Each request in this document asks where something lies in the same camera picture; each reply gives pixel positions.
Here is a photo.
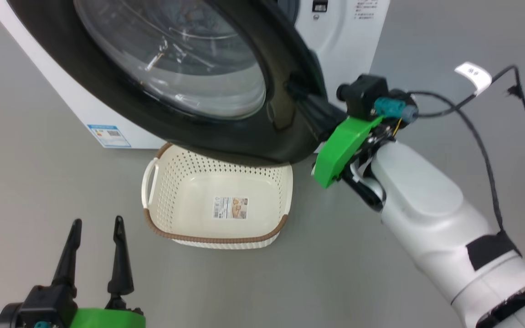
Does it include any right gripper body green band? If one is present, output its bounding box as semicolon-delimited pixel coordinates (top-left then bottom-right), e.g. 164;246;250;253
314;116;398;189

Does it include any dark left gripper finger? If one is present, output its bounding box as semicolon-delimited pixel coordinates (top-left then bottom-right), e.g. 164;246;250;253
107;215;135;310
52;219;82;297

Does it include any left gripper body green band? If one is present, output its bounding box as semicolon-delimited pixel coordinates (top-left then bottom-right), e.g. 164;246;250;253
0;303;146;328

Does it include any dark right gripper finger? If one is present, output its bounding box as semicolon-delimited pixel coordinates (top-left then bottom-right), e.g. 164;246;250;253
296;97;350;138

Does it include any black-rimmed glass washer door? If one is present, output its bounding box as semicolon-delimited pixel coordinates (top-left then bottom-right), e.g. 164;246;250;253
7;0;336;165

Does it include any white front-load washing machine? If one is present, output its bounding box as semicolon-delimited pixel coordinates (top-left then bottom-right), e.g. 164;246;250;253
0;0;391;151

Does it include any cream laundry basket brown rim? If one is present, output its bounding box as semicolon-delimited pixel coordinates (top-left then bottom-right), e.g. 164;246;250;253
141;143;294;250

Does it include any basket product label sticker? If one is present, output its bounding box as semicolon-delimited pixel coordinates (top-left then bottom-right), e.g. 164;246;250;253
212;196;250;220

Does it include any blue energy label sticker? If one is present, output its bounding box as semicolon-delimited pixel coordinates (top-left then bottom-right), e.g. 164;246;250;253
87;124;132;149

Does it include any teal right camera connector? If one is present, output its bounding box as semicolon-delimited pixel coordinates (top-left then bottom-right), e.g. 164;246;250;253
374;97;419;124

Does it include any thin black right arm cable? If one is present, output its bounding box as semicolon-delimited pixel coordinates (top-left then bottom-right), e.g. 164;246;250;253
407;65;525;238

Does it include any white cable tag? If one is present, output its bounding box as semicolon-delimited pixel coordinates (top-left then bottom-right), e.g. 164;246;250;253
454;62;493;96

